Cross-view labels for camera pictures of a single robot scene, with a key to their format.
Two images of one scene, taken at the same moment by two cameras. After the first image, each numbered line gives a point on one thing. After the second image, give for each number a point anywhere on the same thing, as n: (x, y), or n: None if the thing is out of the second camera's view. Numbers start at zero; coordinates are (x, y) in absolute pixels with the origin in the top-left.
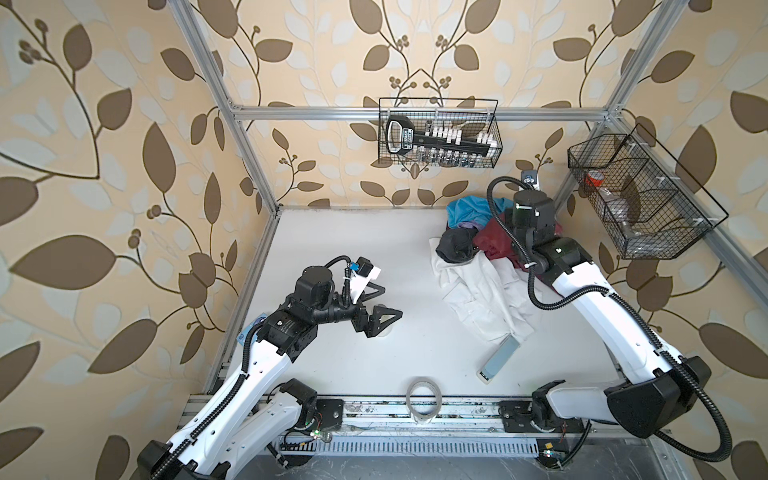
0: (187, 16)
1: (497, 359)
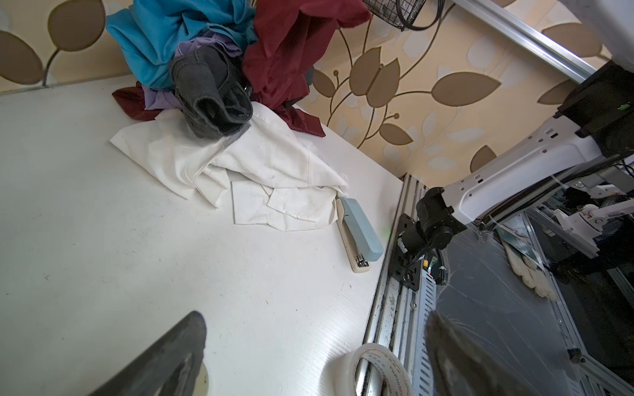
0: None
1: (360, 243)
